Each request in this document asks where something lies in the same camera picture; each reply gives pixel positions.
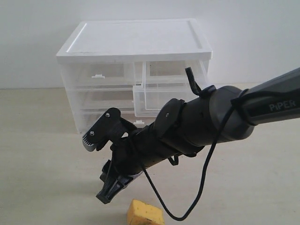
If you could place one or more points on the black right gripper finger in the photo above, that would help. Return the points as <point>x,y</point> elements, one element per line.
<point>112,186</point>

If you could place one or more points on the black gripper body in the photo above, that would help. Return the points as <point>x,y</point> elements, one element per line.
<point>122,166</point>

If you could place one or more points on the yellow sponge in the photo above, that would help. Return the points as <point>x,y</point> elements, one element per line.
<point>141,213</point>

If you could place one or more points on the clear drawer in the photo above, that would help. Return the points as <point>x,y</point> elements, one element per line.
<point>84,120</point>
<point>164,80</point>
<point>80,75</point>
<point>97,99</point>

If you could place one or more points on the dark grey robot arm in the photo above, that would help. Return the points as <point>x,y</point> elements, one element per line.
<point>216,115</point>

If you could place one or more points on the white plastic drawer cabinet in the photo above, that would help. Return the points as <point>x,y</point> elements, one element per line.
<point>134,41</point>

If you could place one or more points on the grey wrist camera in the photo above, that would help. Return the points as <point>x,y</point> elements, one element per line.
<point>107,128</point>

